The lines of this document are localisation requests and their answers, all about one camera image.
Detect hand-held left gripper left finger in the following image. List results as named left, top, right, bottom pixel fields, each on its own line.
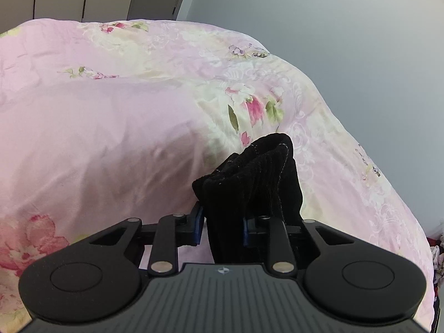
left=88, top=202, right=206, bottom=274

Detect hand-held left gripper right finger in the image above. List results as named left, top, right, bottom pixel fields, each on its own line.
left=242, top=214, right=351, bottom=274

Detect black pants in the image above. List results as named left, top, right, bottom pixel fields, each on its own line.
left=192, top=132, right=303, bottom=265

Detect pink floral blanket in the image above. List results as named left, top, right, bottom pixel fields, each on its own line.
left=0, top=19, right=436, bottom=333

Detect white patterned cloth pile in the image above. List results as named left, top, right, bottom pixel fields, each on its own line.
left=427, top=235, right=444, bottom=286

